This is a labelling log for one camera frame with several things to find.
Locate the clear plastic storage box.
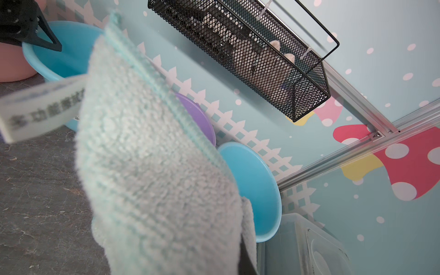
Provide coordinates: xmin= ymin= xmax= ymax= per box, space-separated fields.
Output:
xmin=257 ymin=213 xmax=354 ymax=275

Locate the light green cloth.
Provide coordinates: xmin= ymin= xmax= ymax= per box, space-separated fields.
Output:
xmin=1 ymin=12 xmax=257 ymax=275

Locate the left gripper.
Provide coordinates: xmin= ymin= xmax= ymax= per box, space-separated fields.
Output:
xmin=1 ymin=0 xmax=62 ymax=52

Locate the pink bucket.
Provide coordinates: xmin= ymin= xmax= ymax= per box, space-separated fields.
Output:
xmin=1 ymin=1 xmax=47 ymax=83

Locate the purple bucket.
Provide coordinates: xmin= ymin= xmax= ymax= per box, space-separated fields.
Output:
xmin=175 ymin=93 xmax=217 ymax=146

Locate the black wire wall basket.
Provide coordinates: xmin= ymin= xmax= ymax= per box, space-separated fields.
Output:
xmin=148 ymin=1 xmax=331 ymax=121

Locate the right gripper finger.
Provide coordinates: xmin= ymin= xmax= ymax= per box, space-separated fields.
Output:
xmin=238 ymin=236 xmax=257 ymax=275

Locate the teal bucket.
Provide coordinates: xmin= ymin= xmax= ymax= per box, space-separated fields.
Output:
xmin=218 ymin=142 xmax=282 ymax=243
xmin=22 ymin=21 xmax=103 ymax=133

